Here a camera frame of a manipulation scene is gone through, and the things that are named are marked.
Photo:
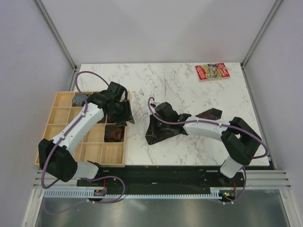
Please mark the grey rolled tie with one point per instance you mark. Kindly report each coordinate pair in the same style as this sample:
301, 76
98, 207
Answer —
79, 100

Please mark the red brown rolled tie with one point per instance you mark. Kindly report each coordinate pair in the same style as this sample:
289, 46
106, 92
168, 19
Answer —
114, 133

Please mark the white slotted cable duct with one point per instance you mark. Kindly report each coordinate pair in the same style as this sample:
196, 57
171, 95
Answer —
95, 194

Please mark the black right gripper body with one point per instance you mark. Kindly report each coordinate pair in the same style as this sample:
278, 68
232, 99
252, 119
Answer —
158, 126

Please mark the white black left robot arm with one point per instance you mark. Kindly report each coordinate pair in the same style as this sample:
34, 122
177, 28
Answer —
55, 155

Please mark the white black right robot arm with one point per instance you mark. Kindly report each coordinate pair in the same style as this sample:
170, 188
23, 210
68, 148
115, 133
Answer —
242, 143

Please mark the red paperback book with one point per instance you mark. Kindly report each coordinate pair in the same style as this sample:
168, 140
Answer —
212, 71

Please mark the aluminium frame rail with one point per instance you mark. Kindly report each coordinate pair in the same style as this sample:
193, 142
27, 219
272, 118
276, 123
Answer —
256, 180

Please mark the brown floral necktie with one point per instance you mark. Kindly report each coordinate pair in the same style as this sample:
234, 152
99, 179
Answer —
202, 124

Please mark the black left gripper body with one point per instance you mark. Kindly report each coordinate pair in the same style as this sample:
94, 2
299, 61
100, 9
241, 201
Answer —
121, 111

